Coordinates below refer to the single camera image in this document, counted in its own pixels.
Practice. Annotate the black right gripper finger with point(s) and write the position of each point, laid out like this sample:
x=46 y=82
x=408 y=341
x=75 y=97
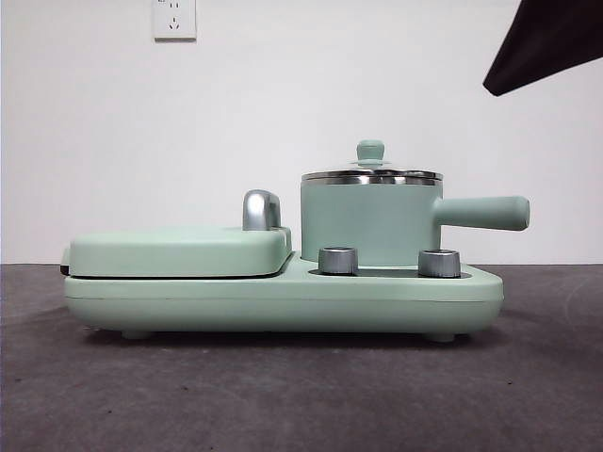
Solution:
x=556 y=42

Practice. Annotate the glass lid with green knob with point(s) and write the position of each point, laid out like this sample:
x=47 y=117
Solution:
x=371 y=150

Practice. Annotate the silver control knob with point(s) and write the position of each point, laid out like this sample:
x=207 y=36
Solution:
x=439 y=263
x=337 y=260

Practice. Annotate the green breakfast maker base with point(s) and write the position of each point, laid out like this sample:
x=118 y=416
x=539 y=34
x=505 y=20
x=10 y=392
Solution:
x=282 y=301

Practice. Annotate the white wall socket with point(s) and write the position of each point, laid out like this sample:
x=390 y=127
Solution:
x=175 y=21

